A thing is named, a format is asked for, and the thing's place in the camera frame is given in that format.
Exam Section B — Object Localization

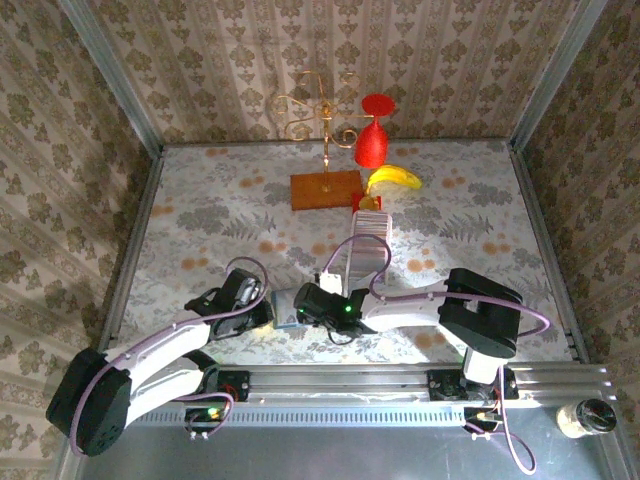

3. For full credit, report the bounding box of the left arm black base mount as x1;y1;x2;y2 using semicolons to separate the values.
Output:
162;367;252;404

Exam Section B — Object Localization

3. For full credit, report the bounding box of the aluminium rail beam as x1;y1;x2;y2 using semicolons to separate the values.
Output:
144;363;619;407

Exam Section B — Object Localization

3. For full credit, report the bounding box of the small red block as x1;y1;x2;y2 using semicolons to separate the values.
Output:
351;193;384;215

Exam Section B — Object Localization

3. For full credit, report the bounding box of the red wine glass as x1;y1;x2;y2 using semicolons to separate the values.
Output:
353;93;398;169

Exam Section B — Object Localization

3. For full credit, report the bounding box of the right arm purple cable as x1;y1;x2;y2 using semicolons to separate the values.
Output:
323;233;552;475

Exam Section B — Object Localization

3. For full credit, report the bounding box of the glass jar with black lid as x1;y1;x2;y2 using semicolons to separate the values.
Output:
556;398;618;440

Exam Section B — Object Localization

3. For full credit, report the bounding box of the aluminium frame post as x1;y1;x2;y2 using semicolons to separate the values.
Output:
57;0;165;156
508;0;609;151

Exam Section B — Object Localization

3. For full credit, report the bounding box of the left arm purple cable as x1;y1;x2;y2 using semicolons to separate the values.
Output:
69;256;271;457

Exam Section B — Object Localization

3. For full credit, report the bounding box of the yellow banana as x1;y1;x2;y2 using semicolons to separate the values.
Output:
366;164;424;197

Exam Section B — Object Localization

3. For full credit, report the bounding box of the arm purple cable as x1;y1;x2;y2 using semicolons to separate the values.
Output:
323;233;552;475
69;256;271;457

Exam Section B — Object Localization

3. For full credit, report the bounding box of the gold stand with wooden base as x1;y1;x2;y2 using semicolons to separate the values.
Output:
267;69;376;212

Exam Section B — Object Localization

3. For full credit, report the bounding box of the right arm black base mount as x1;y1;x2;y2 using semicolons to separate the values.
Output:
428;368;519;401

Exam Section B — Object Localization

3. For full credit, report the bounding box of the floral tablecloth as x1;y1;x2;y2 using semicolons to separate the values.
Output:
107;139;576;366

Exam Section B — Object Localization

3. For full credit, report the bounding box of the grey metal shelf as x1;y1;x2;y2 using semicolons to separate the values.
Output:
54;422;639;480

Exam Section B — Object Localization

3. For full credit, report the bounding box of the blue card holder wallet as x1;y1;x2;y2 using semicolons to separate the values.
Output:
269;288;312;331

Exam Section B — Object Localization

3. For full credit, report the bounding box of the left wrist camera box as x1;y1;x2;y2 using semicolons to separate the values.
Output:
233;277;264;304

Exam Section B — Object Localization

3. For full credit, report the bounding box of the aluminium table side rail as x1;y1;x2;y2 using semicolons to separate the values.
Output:
508;142;590;364
97;147;165;351

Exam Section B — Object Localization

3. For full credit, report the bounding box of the slotted grey cable duct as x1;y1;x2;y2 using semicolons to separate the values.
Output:
127;402;469;427

